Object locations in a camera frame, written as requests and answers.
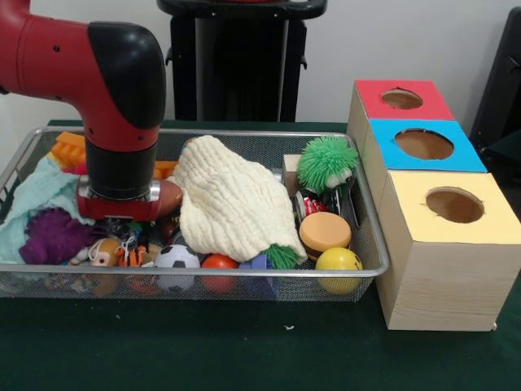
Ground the brown toy football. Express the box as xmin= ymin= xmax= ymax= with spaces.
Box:
xmin=156 ymin=178 xmax=185 ymax=216

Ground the purple bumpy soft toy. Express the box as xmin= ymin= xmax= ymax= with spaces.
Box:
xmin=19 ymin=207 xmax=105 ymax=265

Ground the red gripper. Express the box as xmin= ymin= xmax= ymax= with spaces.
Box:
xmin=77 ymin=195 xmax=160 ymax=256

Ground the toy soccer ball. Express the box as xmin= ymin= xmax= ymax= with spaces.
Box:
xmin=153 ymin=244 xmax=201 ymax=292

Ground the dark green table cloth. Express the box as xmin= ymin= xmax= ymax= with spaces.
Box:
xmin=0 ymin=119 xmax=521 ymax=391
xmin=479 ymin=129 xmax=521 ymax=196

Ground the silver mesh bin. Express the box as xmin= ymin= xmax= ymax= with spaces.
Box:
xmin=0 ymin=125 xmax=391 ymax=303

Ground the black stand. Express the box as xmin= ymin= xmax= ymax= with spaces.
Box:
xmin=470 ymin=6 xmax=521 ymax=142

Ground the large orange toy brick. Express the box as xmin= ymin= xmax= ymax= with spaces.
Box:
xmin=55 ymin=130 xmax=89 ymax=164

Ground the wooden box with three holes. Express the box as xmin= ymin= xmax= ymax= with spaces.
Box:
xmin=347 ymin=79 xmax=521 ymax=332

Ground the plain orange ball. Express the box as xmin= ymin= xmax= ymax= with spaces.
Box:
xmin=199 ymin=253 xmax=240 ymax=295

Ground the toy burger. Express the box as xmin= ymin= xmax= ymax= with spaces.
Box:
xmin=299 ymin=211 xmax=352 ymax=262

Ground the large green spiky ball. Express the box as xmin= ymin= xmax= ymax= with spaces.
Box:
xmin=296 ymin=136 xmax=360 ymax=192

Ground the mint knitted cloth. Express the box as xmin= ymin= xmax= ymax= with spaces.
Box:
xmin=0 ymin=156 xmax=97 ymax=264

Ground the cream knitted cloth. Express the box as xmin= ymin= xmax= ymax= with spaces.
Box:
xmin=166 ymin=134 xmax=309 ymax=264

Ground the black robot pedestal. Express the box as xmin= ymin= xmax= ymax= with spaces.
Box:
xmin=156 ymin=0 xmax=329 ymax=122

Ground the yellow smiley ball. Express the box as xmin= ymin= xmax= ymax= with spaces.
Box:
xmin=315 ymin=247 xmax=364 ymax=295

